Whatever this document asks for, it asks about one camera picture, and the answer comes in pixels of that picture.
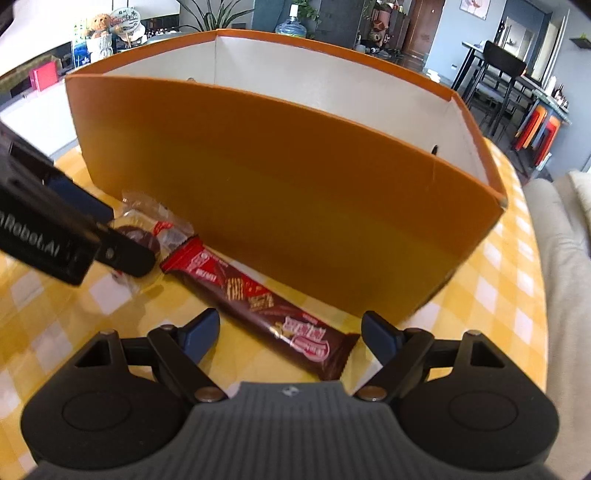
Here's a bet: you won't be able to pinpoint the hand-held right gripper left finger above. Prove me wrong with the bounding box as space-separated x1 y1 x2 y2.
74 308 229 403

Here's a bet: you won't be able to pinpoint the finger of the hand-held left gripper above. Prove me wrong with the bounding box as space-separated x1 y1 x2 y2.
95 222 156 278
46 173 115 227

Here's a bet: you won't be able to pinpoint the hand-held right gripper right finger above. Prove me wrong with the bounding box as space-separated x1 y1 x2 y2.
353 311 514 402

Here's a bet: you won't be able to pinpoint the clear chocolate pie packet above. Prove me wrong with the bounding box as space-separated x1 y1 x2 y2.
108 187 197 296

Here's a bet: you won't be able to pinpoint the red brown wafer bar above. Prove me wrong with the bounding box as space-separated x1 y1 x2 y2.
159 235 361 381

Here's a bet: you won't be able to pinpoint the orange cardboard box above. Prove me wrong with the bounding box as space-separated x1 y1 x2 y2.
65 28 509 320

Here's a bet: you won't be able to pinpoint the white low cabinet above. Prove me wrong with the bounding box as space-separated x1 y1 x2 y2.
0 41 93 158

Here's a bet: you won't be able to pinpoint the yellow checkered tablecloth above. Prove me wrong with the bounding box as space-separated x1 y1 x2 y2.
0 138 550 416

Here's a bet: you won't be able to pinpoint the red box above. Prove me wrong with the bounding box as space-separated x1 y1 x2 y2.
28 62 60 90

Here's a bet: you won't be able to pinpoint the teddy bear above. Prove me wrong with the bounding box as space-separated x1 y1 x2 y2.
85 14 114 38

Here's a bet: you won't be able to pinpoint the round paper fan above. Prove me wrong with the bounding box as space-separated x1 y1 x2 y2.
110 8 146 34

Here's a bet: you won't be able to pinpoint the beige sofa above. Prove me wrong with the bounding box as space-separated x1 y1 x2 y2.
524 171 591 462

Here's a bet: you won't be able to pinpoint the green houseplant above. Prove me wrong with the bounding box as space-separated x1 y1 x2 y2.
178 0 254 33

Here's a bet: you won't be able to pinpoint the orange stools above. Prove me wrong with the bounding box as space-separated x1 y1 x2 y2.
513 104 561 167

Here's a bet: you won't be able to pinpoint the blue water bottle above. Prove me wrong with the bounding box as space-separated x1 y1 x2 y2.
276 6 309 38

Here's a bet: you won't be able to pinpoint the black dining table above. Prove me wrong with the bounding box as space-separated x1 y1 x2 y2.
450 41 573 139

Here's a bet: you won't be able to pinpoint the black dining chair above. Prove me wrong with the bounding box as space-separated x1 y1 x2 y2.
466 41 527 121

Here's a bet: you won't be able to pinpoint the brown door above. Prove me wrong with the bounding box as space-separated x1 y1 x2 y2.
402 0 446 58

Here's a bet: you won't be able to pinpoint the framed mirror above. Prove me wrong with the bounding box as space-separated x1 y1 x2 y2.
499 16 536 77

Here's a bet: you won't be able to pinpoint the wall picture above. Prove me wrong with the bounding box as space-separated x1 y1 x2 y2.
459 0 492 19

